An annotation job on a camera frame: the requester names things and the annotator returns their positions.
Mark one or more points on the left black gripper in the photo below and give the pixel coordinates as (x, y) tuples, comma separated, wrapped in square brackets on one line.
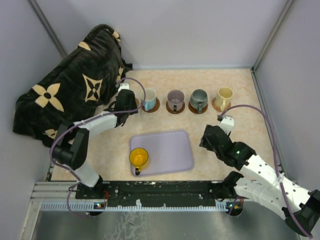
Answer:
[(133, 104)]

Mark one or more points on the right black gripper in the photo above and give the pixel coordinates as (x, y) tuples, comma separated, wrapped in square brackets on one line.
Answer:
[(204, 143)]

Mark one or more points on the light woven rattan coaster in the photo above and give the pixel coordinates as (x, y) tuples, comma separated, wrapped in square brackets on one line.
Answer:
[(137, 102), (217, 108)]

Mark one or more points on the white mug blue outside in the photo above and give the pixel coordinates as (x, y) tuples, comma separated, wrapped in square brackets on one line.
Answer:
[(149, 97)]

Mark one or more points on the dark brown wooden coaster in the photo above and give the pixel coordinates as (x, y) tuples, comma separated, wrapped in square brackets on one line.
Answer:
[(195, 111), (156, 107), (175, 112)]

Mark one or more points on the grey green mug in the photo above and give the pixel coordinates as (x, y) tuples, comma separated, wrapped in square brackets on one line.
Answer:
[(199, 99)]

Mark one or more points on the cream yellow mug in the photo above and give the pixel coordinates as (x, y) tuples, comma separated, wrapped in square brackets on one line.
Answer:
[(223, 98)]

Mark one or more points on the lavender plastic tray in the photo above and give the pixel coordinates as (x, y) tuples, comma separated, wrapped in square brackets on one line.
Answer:
[(169, 152)]

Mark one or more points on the purple glass mug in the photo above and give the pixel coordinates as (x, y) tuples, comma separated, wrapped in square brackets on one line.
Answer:
[(175, 99)]

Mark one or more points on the yellow mug black handle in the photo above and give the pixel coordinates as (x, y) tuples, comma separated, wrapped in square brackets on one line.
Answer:
[(139, 160)]

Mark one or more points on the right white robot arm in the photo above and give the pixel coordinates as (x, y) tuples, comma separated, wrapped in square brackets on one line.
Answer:
[(254, 179)]

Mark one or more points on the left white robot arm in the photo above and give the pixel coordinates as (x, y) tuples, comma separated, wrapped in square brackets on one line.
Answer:
[(70, 147)]

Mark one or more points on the black floral plush blanket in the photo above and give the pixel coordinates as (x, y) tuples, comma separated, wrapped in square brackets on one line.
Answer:
[(81, 82)]

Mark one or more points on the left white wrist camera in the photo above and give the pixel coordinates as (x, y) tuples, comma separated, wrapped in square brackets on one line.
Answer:
[(123, 86)]

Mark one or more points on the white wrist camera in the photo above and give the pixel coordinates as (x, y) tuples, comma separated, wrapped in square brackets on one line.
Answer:
[(226, 123), (123, 86)]

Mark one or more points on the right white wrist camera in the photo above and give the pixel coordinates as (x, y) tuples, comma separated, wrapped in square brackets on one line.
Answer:
[(226, 123)]

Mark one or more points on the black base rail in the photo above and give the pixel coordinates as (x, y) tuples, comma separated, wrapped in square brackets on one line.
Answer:
[(158, 193)]

